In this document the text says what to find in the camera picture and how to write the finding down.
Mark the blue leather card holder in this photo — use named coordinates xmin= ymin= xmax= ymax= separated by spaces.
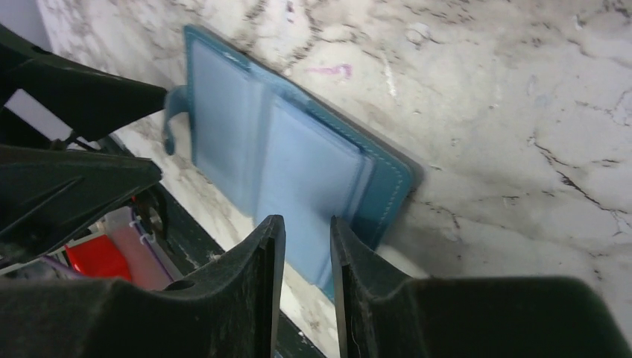
xmin=162 ymin=25 xmax=415 ymax=298

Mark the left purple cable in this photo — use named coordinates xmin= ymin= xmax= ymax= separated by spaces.
xmin=39 ymin=207 xmax=164 ymax=280

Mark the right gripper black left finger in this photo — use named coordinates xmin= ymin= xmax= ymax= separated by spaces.
xmin=1 ymin=215 xmax=285 ymax=357

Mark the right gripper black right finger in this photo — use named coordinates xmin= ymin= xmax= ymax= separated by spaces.
xmin=330 ymin=217 xmax=631 ymax=357

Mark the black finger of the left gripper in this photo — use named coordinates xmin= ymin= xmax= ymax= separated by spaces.
xmin=1 ymin=145 xmax=162 ymax=263
xmin=1 ymin=27 xmax=167 ymax=141

